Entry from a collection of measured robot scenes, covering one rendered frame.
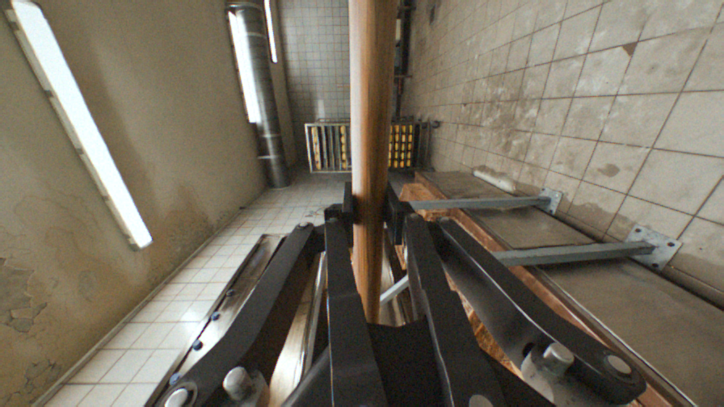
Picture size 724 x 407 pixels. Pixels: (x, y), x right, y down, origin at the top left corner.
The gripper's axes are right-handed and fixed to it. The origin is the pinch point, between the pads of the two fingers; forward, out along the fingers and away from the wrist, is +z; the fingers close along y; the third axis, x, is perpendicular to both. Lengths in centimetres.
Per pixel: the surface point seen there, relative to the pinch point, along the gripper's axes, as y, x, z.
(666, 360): 71, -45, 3
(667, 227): 118, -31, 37
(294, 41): -115, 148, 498
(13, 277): -143, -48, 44
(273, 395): -39, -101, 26
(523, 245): 71, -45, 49
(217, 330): -80, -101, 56
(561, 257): 74, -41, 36
